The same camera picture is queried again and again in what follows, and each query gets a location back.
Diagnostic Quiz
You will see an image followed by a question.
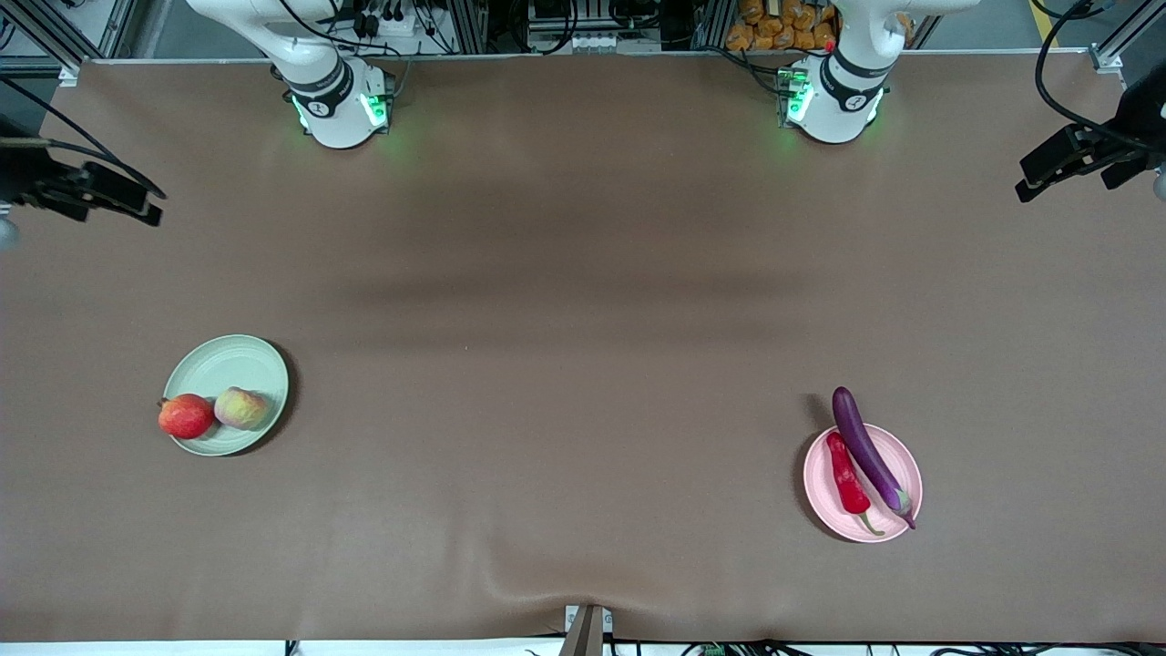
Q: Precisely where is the red apple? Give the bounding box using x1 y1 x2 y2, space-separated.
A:
158 394 216 440

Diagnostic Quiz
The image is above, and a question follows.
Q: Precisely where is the yellow pink peach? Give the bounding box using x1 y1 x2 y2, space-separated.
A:
214 387 271 431

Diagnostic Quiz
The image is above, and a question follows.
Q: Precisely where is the purple eggplant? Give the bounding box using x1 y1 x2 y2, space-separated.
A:
832 386 916 529

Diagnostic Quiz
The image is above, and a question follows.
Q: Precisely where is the red chili pepper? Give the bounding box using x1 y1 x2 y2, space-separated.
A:
825 432 886 537

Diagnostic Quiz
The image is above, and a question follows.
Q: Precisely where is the pale green round plate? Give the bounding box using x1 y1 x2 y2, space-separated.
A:
162 334 290 456

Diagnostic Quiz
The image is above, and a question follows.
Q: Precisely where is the orange produce pile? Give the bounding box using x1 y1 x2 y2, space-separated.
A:
726 0 839 52

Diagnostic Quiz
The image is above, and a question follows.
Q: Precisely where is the white power strip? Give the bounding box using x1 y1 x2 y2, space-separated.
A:
351 0 429 39

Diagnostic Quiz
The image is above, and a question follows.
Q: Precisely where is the pink round plate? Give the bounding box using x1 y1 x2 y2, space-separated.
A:
803 423 924 545

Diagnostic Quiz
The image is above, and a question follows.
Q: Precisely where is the brown table cloth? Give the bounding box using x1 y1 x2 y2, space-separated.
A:
0 50 1166 643

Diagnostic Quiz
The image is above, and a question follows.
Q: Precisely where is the grey control box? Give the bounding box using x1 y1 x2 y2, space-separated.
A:
527 0 666 53

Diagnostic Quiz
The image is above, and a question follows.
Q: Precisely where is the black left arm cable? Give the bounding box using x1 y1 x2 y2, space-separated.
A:
1035 0 1166 154

